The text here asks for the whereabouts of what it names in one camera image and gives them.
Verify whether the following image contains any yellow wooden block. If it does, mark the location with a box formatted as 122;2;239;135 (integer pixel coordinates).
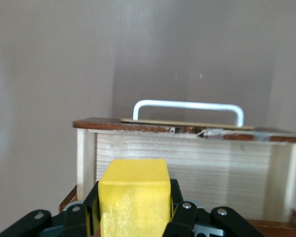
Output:
98;159;175;237

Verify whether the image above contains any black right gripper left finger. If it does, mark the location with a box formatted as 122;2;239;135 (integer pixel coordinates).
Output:
0;181;101;237

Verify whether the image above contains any wooden drawer with white handle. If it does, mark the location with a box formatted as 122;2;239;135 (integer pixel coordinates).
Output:
73;99;296;223

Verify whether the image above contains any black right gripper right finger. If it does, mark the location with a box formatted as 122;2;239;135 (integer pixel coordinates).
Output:
162;179;266;237

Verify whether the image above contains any dark brown wooden cabinet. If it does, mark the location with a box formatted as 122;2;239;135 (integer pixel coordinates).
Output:
58;184;296;237

